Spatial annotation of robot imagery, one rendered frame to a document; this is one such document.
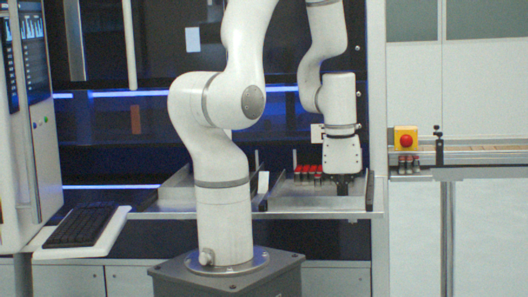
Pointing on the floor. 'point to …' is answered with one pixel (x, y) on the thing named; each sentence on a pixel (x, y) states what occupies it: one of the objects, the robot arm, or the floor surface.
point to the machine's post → (378, 140)
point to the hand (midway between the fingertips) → (342, 191)
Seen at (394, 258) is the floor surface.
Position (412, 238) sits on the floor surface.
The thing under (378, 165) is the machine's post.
